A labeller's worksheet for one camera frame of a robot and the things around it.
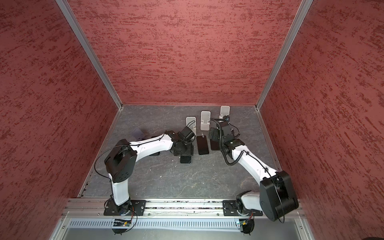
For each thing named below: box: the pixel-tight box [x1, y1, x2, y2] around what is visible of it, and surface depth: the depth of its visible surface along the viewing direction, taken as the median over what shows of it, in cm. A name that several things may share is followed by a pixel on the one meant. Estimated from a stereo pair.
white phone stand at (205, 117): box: [200, 111, 211, 131], surface depth 105 cm
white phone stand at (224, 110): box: [219, 105, 230, 119], surface depth 108 cm
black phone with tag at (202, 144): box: [196, 132, 209, 155], surface depth 100 cm
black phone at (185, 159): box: [180, 155, 192, 164], surface depth 88 cm
